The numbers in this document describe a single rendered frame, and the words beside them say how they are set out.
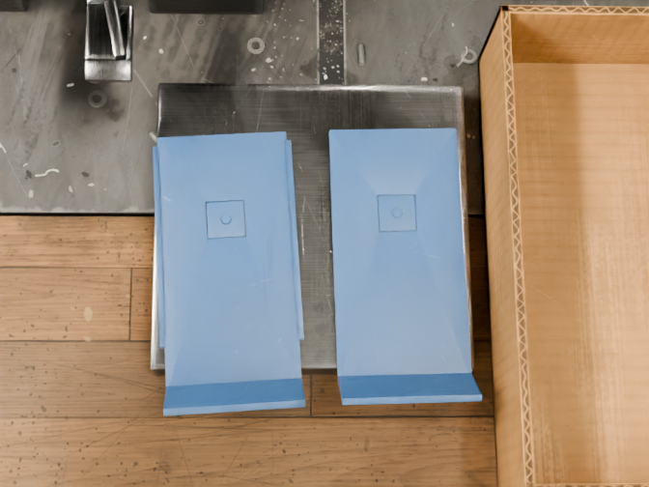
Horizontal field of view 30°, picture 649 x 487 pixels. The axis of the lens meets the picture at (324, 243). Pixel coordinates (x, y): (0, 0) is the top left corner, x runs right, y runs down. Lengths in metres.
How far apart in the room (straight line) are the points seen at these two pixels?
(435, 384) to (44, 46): 0.29
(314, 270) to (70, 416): 0.15
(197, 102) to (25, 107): 0.10
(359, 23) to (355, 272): 0.16
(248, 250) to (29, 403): 0.14
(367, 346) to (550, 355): 0.10
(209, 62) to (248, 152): 0.07
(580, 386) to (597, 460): 0.04
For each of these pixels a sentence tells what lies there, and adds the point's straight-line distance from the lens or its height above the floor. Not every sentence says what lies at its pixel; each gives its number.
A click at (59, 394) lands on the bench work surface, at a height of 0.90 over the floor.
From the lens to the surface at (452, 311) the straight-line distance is 0.64.
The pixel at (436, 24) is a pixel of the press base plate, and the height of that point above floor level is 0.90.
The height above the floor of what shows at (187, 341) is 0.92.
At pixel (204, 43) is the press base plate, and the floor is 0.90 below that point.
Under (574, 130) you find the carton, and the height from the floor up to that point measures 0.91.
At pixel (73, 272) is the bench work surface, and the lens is 0.67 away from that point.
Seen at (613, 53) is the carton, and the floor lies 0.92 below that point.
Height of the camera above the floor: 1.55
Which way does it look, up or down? 75 degrees down
